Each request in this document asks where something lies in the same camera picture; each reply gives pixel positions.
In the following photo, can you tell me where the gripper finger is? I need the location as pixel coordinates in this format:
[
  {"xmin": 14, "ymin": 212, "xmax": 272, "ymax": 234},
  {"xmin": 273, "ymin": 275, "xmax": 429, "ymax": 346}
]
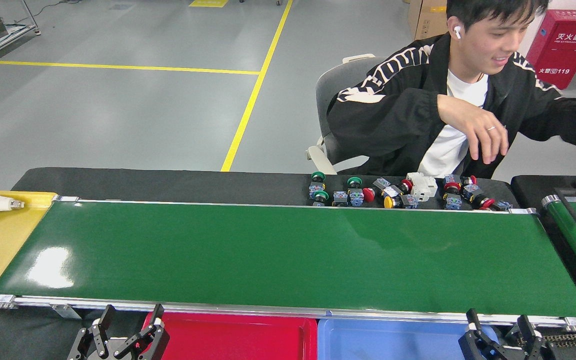
[
  {"xmin": 458, "ymin": 308, "xmax": 506, "ymax": 360},
  {"xmin": 505, "ymin": 315, "xmax": 555, "ymax": 360}
]

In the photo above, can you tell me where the red fire extinguisher box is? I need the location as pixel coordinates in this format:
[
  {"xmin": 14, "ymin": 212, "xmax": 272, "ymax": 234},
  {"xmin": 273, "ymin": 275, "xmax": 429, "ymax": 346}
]
[{"xmin": 525, "ymin": 9, "xmax": 576, "ymax": 91}]

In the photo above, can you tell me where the brown cardboard box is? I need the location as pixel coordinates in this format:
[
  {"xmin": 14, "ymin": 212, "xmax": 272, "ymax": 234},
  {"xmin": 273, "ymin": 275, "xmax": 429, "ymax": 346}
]
[{"xmin": 407, "ymin": 0, "xmax": 449, "ymax": 41}]

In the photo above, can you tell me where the black drive chain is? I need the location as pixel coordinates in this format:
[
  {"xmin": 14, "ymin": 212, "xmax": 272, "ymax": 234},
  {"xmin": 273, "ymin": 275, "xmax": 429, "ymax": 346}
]
[{"xmin": 518, "ymin": 329, "xmax": 576, "ymax": 349}]

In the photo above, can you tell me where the red plastic bin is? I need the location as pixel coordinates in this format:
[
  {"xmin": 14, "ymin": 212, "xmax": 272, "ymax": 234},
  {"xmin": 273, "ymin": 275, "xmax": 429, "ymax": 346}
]
[{"xmin": 140, "ymin": 311, "xmax": 319, "ymax": 360}]

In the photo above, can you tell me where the wide green conveyor belt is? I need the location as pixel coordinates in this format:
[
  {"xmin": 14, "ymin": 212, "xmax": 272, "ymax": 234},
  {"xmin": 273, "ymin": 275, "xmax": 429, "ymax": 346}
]
[{"xmin": 0, "ymin": 195, "xmax": 576, "ymax": 332}]

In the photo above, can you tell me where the grey office chair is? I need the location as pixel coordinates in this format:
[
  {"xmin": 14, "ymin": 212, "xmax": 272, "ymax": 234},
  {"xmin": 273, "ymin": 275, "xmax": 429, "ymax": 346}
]
[{"xmin": 306, "ymin": 54, "xmax": 394, "ymax": 176}]

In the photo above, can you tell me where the metal rack on wheels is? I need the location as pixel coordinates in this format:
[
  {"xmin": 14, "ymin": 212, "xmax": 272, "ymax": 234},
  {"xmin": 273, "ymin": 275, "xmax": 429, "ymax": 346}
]
[{"xmin": 0, "ymin": 0, "xmax": 41, "ymax": 68}]

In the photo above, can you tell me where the person's right hand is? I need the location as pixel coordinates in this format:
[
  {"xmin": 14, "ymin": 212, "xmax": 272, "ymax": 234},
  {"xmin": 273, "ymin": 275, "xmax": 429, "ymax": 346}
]
[{"xmin": 445, "ymin": 99, "xmax": 510, "ymax": 164}]

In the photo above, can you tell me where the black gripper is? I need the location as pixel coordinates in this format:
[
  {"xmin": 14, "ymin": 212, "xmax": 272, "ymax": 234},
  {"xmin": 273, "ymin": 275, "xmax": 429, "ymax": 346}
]
[{"xmin": 67, "ymin": 304, "xmax": 171, "ymax": 360}]

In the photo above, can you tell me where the white circuit breaker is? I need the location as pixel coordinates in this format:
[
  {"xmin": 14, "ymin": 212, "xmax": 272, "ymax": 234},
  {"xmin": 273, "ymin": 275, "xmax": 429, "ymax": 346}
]
[{"xmin": 406, "ymin": 172, "xmax": 439, "ymax": 203}]

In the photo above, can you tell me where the blue plastic bin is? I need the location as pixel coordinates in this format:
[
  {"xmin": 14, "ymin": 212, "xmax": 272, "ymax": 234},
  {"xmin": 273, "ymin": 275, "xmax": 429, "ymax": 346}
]
[{"xmin": 317, "ymin": 317, "xmax": 501, "ymax": 360}]

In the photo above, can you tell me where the yellow push button switch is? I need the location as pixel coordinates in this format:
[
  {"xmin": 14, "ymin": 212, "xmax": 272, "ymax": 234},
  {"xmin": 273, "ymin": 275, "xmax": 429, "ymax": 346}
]
[{"xmin": 383, "ymin": 194, "xmax": 419, "ymax": 210}]

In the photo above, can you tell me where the person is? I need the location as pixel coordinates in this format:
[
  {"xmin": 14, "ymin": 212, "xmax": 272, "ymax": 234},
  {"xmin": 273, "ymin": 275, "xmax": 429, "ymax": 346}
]
[{"xmin": 327, "ymin": 0, "xmax": 576, "ymax": 180}]

